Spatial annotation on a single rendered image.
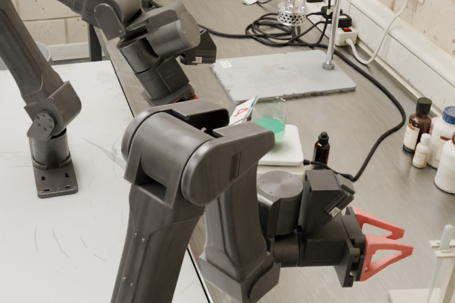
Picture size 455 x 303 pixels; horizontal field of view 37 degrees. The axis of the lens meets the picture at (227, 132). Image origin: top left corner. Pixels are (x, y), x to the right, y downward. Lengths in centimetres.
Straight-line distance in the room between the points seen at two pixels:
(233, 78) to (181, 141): 95
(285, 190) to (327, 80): 78
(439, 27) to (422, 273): 66
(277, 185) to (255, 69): 79
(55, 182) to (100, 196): 8
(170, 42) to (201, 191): 45
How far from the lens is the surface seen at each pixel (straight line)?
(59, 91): 119
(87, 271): 106
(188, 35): 103
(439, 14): 159
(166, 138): 62
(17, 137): 138
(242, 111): 140
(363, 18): 178
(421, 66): 158
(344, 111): 149
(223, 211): 73
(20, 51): 117
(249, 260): 79
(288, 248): 87
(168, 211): 63
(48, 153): 124
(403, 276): 111
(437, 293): 109
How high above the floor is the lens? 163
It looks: 32 degrees down
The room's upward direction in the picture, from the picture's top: 4 degrees clockwise
